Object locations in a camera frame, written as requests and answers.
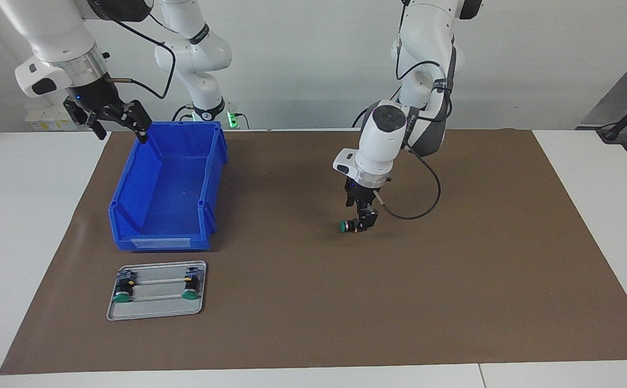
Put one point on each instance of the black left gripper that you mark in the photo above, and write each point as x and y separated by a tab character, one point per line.
362	192

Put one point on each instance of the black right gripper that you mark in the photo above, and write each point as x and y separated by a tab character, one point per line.
95	97

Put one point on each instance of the green push button switch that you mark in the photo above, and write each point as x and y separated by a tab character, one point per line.
123	293
188	293
342	227

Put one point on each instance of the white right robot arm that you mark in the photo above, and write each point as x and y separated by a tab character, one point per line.
49	32

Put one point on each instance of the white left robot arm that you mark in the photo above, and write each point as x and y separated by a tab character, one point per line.
383	140

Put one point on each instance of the white plastic box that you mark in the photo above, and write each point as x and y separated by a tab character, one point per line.
44	121

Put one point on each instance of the blue plastic storage bin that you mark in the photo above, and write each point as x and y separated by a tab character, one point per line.
168	188

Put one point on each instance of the brown table mat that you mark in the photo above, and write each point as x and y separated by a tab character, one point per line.
346	302

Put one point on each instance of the green lit base connector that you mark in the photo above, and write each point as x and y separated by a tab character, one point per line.
232	119

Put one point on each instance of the thin metal rod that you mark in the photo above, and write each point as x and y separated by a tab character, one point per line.
157	296
157	281

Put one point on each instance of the silver metal tray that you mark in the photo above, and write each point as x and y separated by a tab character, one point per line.
157	311

